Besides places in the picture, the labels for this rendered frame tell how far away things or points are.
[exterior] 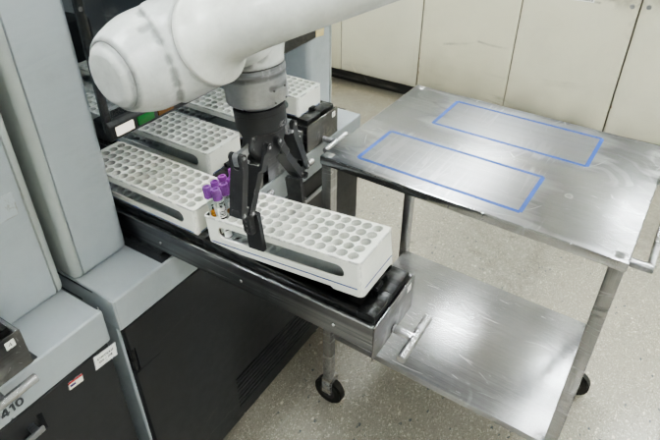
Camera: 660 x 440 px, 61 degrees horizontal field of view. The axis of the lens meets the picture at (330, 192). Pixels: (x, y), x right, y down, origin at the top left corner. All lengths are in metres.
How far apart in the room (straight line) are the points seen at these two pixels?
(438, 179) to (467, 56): 2.11
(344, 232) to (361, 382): 0.98
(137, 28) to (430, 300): 1.22
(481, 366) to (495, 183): 0.54
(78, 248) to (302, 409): 0.90
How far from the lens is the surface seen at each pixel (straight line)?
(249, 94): 0.77
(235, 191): 0.81
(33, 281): 1.03
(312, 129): 1.34
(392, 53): 3.37
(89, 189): 1.02
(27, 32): 0.90
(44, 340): 1.00
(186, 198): 0.99
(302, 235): 0.85
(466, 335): 1.56
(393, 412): 1.72
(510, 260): 2.26
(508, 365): 1.52
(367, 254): 0.80
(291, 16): 0.56
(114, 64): 0.60
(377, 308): 0.83
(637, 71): 3.03
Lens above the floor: 1.41
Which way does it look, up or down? 34 degrees down
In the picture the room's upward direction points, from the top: straight up
